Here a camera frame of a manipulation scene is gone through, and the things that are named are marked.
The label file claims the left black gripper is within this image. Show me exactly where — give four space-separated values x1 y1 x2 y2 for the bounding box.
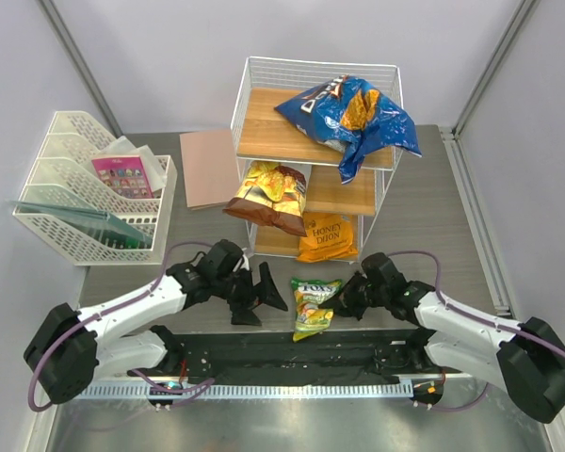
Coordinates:
214 261 286 325

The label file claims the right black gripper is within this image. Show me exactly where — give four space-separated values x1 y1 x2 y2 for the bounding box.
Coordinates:
320 270 389 321

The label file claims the green yellow snack bag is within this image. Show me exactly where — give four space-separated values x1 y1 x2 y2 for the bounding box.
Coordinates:
290 277 343 343

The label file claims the orange honey dijon chips bag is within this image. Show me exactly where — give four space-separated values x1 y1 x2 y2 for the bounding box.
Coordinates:
297 212 359 263

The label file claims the brown Chuba cassava chips bag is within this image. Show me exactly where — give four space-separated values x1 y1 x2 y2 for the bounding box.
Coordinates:
223 160 312 236

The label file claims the white wire shelf rack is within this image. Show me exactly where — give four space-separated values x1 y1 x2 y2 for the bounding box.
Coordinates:
231 56 403 250

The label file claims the blue Doritos chips bag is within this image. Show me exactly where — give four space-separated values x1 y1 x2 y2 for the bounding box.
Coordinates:
275 75 422 185

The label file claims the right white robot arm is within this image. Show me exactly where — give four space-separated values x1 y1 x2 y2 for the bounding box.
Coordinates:
293 252 565 424

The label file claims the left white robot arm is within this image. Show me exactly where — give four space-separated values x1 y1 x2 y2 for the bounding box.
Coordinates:
24 239 270 412

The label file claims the top wooden shelf board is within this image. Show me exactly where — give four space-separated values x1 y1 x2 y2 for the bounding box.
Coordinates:
235 87 395 170

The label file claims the black base mat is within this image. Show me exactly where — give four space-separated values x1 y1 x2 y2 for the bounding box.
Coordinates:
147 330 442 386

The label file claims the pink flat board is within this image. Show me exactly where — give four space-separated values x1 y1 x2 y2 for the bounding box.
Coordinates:
179 129 239 210

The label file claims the green translucent folder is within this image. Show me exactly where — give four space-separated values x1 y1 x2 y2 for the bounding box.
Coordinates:
10 201 153 250

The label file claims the pink sticker booklet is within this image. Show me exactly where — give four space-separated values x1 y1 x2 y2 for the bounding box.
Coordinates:
90 155 153 199

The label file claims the white plastic file organizer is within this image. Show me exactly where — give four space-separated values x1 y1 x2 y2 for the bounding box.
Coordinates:
13 111 177 266

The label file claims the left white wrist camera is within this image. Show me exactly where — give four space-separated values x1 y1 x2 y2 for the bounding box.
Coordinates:
233 254 250 273

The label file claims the white slotted cable duct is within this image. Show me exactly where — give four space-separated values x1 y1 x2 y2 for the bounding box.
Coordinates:
75 379 413 400

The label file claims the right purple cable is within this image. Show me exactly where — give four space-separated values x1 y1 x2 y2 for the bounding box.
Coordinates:
385 249 565 412

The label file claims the purple cable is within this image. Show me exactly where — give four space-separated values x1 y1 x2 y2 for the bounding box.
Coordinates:
385 249 565 412
27 239 216 414

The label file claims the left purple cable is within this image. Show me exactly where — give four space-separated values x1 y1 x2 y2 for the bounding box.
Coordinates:
27 239 216 414

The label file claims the right aluminium frame post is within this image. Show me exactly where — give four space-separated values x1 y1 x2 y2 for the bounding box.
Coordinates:
451 0 540 137

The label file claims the aluminium frame post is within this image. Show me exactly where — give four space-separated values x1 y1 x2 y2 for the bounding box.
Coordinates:
451 0 540 137
36 0 123 137

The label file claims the left aluminium frame post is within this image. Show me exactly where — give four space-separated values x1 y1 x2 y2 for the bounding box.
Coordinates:
36 0 123 137

